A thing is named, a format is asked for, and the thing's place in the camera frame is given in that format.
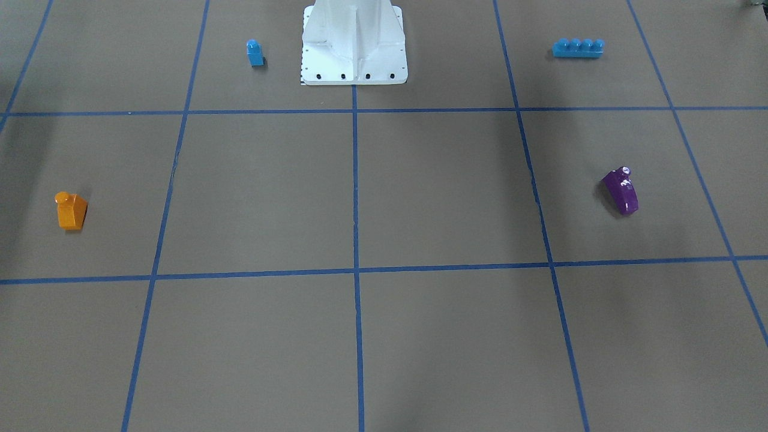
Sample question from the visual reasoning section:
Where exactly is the small blue block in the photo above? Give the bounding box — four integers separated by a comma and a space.
246, 39, 265, 67

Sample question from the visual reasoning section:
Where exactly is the long blue brick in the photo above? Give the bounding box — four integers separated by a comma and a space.
551, 38, 605, 58

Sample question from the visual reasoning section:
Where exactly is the orange trapezoid block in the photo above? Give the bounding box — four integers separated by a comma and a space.
55, 191, 88, 230

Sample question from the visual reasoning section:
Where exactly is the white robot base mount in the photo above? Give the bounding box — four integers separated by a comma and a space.
300, 1, 409, 86

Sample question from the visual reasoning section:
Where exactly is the purple trapezoid block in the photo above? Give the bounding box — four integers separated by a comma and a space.
602, 166, 639, 216

